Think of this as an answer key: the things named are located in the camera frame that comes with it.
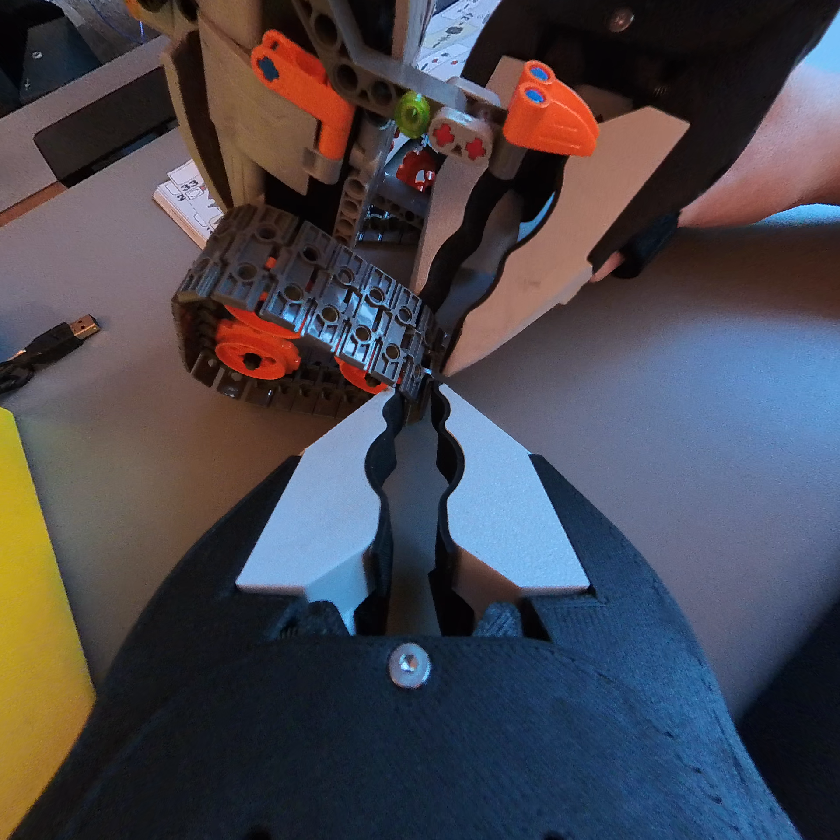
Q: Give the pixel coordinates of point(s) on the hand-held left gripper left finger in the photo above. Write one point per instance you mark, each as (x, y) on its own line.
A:
(315, 525)

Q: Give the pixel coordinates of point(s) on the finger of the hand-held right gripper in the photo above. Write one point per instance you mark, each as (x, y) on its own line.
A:
(441, 229)
(577, 216)

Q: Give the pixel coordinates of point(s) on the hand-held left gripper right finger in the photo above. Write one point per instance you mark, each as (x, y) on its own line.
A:
(512, 525)

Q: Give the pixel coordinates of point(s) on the grey orange tracked toy robot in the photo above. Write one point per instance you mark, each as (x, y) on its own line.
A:
(295, 289)

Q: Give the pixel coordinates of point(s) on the person's right forearm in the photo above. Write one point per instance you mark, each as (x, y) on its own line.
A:
(807, 151)

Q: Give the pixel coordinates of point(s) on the grey desk with black inset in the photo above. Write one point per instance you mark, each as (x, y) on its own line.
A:
(85, 92)

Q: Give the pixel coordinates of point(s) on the person's right hand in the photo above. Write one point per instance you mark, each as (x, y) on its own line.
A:
(728, 197)

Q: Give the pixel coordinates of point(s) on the white instruction booklet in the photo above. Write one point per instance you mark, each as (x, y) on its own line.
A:
(187, 203)

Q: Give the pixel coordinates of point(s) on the yellow plastic box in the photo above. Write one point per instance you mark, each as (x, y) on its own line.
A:
(33, 590)

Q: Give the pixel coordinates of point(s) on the black office chair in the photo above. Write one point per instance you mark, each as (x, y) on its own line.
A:
(52, 52)

